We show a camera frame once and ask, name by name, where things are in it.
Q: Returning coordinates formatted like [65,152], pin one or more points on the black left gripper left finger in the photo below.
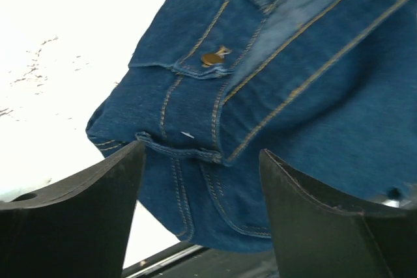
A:
[77,227]

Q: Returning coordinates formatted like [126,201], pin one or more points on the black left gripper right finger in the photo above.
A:
[319,231]

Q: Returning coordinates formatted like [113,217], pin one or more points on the blue denim skirt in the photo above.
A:
[329,86]

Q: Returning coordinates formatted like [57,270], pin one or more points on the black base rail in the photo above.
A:
[185,260]

